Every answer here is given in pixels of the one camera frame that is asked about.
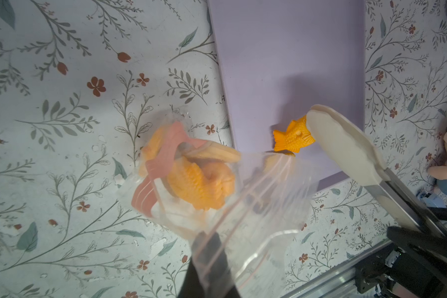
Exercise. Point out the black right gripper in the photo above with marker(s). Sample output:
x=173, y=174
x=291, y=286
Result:
x=422, y=235

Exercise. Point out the lavender plastic tray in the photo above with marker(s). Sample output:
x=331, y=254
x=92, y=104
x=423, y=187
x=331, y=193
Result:
x=279, y=58

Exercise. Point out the white silicone tongs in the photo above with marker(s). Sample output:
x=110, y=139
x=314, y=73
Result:
x=358, y=158

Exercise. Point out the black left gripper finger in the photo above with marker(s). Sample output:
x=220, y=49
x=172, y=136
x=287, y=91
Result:
x=208, y=274

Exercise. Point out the orange fish cookie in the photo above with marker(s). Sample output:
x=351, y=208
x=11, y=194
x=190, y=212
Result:
x=296, y=137
x=205, y=187

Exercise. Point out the clear resealable bag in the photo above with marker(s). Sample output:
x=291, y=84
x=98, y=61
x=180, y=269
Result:
x=238, y=211

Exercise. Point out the round brown cookie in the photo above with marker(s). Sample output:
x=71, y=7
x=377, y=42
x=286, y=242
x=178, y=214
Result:
x=214, y=151

